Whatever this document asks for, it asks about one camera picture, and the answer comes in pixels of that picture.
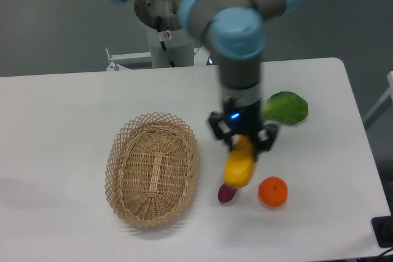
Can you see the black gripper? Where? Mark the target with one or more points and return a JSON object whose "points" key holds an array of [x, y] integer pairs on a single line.
{"points": [[243, 120]]}

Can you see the yellow mango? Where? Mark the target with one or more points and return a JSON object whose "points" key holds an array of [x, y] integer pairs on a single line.
{"points": [[241, 163]]}

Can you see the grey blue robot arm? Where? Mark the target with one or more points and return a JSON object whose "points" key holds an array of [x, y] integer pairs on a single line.
{"points": [[232, 32]]}

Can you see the woven wicker basket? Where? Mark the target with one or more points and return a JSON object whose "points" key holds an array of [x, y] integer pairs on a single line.
{"points": [[152, 170]]}

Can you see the green bok choy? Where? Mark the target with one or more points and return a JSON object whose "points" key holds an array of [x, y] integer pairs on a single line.
{"points": [[286, 108]]}

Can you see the purple sweet potato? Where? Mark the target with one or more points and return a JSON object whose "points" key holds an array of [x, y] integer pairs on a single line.
{"points": [[226, 193]]}

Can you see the orange mandarin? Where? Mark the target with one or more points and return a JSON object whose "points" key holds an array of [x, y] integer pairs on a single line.
{"points": [[273, 191]]}

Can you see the black device at edge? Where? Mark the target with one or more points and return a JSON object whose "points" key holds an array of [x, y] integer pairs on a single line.
{"points": [[382, 227]]}

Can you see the white post at right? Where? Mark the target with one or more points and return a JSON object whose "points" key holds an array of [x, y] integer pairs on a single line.
{"points": [[380, 106]]}

